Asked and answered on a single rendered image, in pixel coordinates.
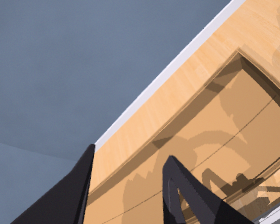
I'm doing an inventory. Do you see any long brown cardboard carton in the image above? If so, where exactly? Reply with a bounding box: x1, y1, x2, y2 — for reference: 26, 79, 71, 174
83, 46, 280, 224

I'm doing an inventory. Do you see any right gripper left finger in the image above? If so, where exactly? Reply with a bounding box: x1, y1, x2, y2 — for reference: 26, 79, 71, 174
10, 144, 96, 224

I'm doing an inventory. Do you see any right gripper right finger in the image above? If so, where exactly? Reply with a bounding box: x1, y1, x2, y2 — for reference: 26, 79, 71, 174
162, 155, 254, 224

